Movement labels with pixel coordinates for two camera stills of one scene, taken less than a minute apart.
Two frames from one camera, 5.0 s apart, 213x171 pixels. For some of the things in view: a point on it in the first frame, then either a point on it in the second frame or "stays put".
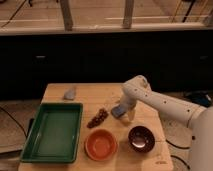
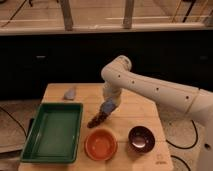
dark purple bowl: [141, 139] stays put
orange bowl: [100, 145] stays put
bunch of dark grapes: [101, 115] stays put
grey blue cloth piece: [70, 94] stays put
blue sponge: [119, 110] to [108, 106]
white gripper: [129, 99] to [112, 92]
